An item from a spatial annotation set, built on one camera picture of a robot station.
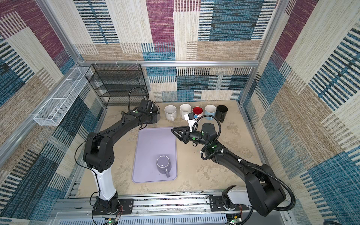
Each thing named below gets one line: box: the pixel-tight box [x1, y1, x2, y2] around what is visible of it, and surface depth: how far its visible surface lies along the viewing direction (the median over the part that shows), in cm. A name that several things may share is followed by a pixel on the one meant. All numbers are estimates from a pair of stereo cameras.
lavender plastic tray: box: [131, 127, 178, 183], surface depth 91 cm
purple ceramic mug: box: [156, 155, 172, 178], surface depth 81 cm
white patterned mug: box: [180, 103, 192, 120], surface depth 107 cm
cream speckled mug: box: [164, 105, 177, 122], surface depth 107 cm
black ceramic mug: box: [215, 104, 229, 123], surface depth 107 cm
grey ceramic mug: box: [150, 113, 161, 124], surface depth 88 cm
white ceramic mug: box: [191, 105, 204, 116], surface depth 109 cm
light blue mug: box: [204, 104, 217, 121], surface depth 106 cm
